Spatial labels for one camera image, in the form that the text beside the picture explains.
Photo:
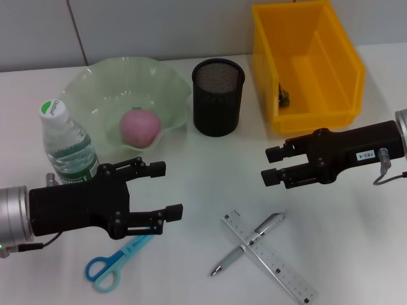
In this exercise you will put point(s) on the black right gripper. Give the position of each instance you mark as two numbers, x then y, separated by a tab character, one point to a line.
353	152

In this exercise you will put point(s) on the yellow plastic bin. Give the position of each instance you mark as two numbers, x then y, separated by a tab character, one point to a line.
318	63

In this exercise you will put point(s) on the pink peach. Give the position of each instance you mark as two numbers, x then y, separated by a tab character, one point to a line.
140	127

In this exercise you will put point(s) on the clear plastic ruler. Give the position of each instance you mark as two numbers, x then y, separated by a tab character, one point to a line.
280	263

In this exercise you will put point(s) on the green glass fruit plate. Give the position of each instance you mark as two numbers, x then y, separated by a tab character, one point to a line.
95	85

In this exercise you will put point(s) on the green plastic wrapper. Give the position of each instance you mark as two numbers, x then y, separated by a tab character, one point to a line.
283	95

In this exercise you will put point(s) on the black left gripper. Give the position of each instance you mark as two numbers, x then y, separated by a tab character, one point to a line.
76	203

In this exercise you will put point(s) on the silver pen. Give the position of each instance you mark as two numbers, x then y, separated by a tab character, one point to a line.
267	225

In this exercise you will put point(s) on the black mesh pen cup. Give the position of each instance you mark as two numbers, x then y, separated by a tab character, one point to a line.
217	105

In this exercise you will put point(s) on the blue scissors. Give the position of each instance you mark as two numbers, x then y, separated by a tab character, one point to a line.
105	273

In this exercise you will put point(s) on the clear green-label water bottle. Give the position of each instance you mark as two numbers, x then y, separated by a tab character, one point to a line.
66	143

